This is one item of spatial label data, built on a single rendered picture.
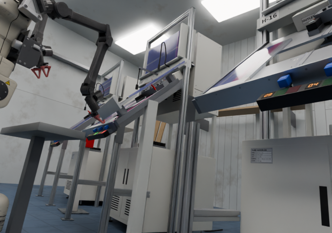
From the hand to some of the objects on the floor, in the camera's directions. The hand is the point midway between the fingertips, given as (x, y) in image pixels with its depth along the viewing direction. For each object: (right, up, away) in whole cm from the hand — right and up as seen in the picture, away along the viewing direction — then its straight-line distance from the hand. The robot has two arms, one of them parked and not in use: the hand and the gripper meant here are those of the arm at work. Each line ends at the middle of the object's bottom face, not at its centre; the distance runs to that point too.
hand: (103, 122), depth 160 cm
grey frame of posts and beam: (+4, -82, +17) cm, 83 cm away
